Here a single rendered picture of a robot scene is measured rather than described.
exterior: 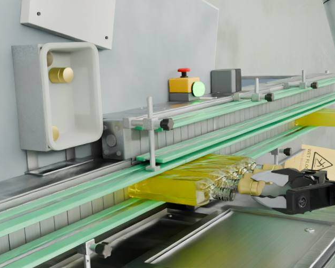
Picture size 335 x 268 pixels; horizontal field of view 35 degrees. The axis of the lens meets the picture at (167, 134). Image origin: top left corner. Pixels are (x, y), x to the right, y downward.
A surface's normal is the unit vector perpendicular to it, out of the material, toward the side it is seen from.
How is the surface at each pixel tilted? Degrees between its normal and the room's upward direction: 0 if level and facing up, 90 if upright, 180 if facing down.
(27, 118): 90
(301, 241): 90
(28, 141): 90
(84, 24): 0
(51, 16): 0
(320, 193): 29
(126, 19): 0
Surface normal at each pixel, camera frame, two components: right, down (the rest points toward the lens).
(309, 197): 0.47, 0.06
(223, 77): -0.54, 0.16
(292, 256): -0.05, -0.99
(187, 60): 0.84, 0.05
